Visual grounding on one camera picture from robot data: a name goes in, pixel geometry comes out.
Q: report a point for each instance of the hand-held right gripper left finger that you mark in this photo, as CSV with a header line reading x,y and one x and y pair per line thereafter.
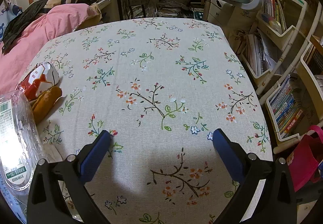
x,y
96,155

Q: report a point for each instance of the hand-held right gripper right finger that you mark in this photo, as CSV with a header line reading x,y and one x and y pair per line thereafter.
x,y
227,153

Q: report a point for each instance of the black jacket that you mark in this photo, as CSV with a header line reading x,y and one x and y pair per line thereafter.
x,y
22,19

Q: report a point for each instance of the red and white snack wrapper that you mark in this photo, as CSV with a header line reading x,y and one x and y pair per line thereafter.
x,y
37,80

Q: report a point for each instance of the pink blanket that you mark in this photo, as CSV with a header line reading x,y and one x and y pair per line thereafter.
x,y
30,37

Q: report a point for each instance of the pink tote bag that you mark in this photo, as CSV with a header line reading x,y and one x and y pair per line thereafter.
x,y
305,158

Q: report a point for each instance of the floral tablecloth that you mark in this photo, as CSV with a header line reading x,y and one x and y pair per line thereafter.
x,y
151,75

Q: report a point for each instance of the orange snack wrapper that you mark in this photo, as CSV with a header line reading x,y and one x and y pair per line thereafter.
x,y
45,100

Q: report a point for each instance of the row of colourful books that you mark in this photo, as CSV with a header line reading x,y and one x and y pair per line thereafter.
x,y
285,110

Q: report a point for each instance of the striped shopping bag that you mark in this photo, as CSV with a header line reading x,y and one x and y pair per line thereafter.
x,y
141,9

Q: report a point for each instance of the pink whale print curtain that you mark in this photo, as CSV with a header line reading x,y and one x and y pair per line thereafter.
x,y
7,24

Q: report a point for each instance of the clear plastic container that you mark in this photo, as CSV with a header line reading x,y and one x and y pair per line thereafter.
x,y
15,138

